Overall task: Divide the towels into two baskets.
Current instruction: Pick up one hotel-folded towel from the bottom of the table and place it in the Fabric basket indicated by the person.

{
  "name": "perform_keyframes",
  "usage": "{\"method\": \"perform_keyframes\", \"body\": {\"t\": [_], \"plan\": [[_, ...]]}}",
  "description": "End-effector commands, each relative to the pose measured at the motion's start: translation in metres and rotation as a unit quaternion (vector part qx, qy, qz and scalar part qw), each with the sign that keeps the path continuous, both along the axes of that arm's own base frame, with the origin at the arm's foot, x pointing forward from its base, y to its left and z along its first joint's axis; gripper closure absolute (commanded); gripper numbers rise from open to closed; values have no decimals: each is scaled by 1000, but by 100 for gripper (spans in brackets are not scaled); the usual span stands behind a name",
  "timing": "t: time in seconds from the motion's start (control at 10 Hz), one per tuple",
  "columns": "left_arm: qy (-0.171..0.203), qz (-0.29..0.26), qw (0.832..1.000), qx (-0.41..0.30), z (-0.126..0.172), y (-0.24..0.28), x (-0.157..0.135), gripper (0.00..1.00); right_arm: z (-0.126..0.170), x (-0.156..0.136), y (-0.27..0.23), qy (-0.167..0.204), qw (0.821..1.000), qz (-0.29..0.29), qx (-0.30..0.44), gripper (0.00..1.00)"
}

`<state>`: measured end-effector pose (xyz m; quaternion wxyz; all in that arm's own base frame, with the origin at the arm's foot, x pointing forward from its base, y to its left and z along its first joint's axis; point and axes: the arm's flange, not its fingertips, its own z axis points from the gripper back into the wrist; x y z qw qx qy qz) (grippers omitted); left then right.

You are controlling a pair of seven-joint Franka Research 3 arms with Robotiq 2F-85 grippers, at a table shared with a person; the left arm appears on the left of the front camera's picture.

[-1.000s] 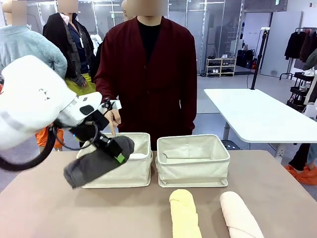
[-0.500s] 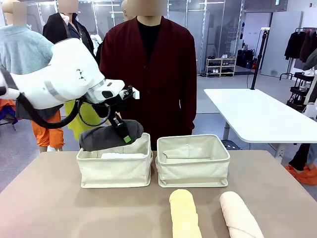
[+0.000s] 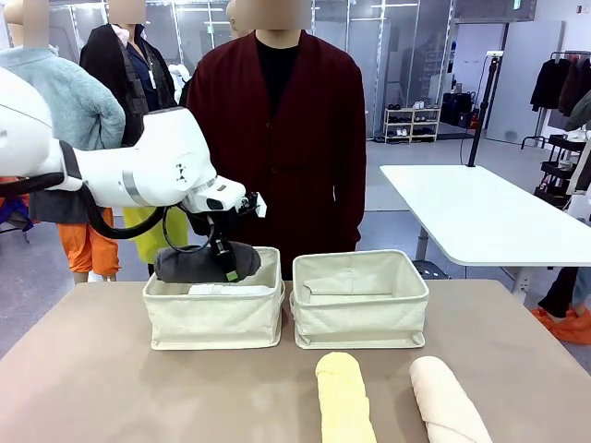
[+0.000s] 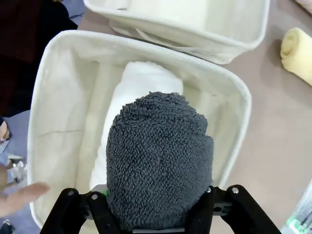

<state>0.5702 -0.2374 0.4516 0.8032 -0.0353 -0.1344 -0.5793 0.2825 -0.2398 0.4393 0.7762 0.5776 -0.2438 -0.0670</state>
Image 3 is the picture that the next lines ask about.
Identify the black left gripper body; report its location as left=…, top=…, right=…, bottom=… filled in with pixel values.
left=186, top=210, right=242, bottom=257

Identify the white towel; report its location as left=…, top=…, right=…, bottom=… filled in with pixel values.
left=187, top=282, right=274, bottom=297

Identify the grey towel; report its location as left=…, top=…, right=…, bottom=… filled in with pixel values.
left=152, top=240, right=263, bottom=284

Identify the yellow towel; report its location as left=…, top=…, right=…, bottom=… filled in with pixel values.
left=314, top=351, right=378, bottom=443

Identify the pink towel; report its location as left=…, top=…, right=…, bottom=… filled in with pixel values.
left=408, top=355, right=495, bottom=443

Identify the cream fabric basket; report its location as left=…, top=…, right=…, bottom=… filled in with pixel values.
left=142, top=245, right=286, bottom=352
left=290, top=249, right=429, bottom=350

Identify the person in maroon cardigan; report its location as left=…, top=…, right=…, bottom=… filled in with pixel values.
left=184, top=0, right=368, bottom=281

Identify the mannequin in black coat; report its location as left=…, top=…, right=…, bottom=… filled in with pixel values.
left=78, top=0, right=191, bottom=278

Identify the mannequin in blue fleece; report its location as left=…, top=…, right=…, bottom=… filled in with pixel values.
left=0, top=0, right=127, bottom=284

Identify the wooden shoe rack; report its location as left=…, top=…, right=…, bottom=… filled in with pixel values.
left=383, top=106, right=442, bottom=145

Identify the white table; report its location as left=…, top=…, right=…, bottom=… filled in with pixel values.
left=379, top=163, right=591, bottom=305

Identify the person with orange shoe covers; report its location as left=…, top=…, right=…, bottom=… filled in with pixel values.
left=530, top=265, right=591, bottom=346

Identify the clothes rack with dark garments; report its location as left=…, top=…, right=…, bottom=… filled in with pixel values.
left=520, top=50, right=591, bottom=150

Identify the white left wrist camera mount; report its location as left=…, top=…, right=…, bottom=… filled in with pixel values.
left=234, top=190, right=269, bottom=220

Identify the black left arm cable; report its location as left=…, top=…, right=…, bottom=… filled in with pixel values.
left=0, top=172, right=219, bottom=254

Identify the black camera pole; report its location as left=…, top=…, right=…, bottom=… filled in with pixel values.
left=466, top=53, right=503, bottom=168

